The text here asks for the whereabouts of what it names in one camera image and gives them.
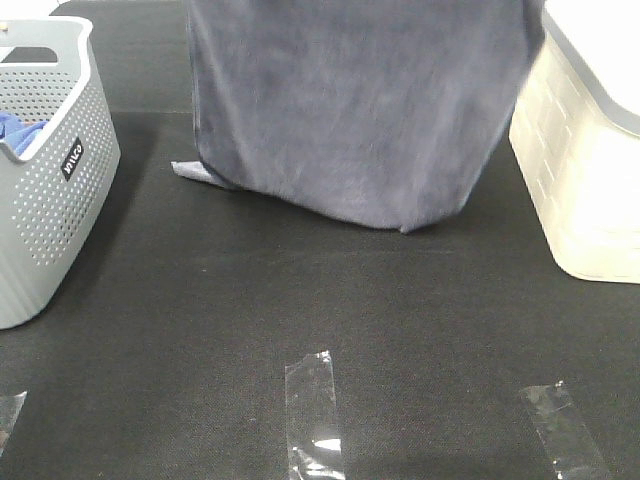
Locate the grey microfibre towel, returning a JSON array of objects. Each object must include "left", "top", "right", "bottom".
[{"left": 173, "top": 1, "right": 545, "bottom": 233}]

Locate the clear tape strip left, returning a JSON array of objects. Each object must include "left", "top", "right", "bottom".
[{"left": 0, "top": 391, "right": 28, "bottom": 456}]

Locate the clear tape strip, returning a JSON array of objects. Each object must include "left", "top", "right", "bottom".
[
  {"left": 285, "top": 351, "right": 346, "bottom": 479},
  {"left": 0, "top": 391, "right": 28, "bottom": 456},
  {"left": 519, "top": 380, "right": 613, "bottom": 480}
]

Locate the grey perforated laundry basket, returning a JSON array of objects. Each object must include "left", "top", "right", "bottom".
[{"left": 1, "top": 16, "right": 121, "bottom": 329}]

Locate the white plastic storage bin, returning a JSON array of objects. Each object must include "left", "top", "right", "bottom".
[{"left": 509, "top": 1, "right": 639, "bottom": 283}]

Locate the clear tape strip right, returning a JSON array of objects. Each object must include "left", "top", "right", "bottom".
[{"left": 519, "top": 380, "right": 613, "bottom": 480}]

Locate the clear tape strip middle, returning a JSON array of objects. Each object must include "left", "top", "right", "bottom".
[{"left": 285, "top": 351, "right": 346, "bottom": 479}]

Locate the blue cloth in basket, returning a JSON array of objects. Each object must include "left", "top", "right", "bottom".
[{"left": 0, "top": 111, "right": 47, "bottom": 156}]

